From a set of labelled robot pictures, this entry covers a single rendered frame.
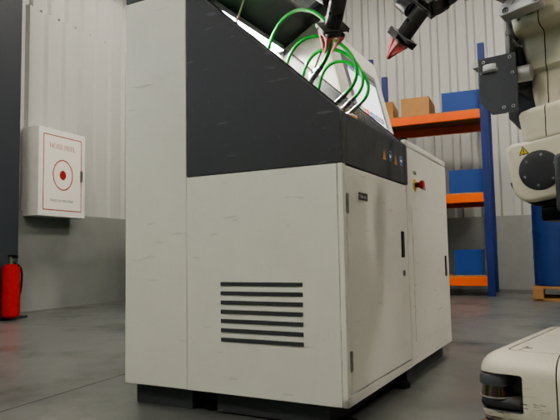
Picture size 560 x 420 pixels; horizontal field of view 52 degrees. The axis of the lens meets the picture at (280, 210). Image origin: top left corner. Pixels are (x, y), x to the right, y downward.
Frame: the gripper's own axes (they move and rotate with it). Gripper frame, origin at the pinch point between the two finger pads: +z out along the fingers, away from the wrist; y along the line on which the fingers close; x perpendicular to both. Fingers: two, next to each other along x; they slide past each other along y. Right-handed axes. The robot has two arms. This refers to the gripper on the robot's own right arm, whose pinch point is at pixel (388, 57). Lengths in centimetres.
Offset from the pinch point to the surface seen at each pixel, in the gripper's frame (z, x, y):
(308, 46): 23, -15, 52
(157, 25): 35, 60, 49
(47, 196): 340, -72, 303
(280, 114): 27, 45, -12
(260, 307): 74, 47, -52
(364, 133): 19.4, 20.0, -25.4
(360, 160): 25.0, 24.4, -33.3
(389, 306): 63, 0, -64
